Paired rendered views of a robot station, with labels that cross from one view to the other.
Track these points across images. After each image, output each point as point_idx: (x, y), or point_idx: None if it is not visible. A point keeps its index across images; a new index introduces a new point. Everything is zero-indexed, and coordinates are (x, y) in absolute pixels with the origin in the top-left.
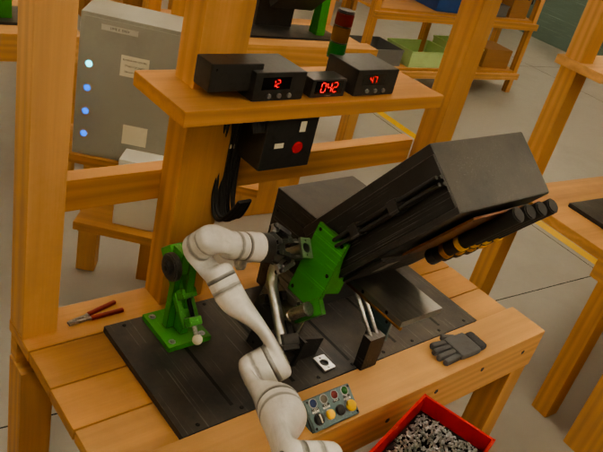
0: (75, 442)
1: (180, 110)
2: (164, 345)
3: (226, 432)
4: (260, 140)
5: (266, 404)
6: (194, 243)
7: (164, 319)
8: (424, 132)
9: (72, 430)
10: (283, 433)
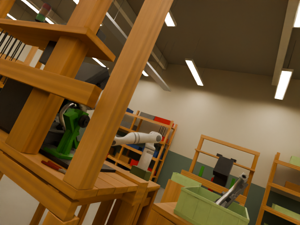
0: (127, 190)
1: (114, 55)
2: None
3: (107, 164)
4: None
5: (139, 135)
6: None
7: (66, 151)
8: None
9: (127, 187)
10: (153, 134)
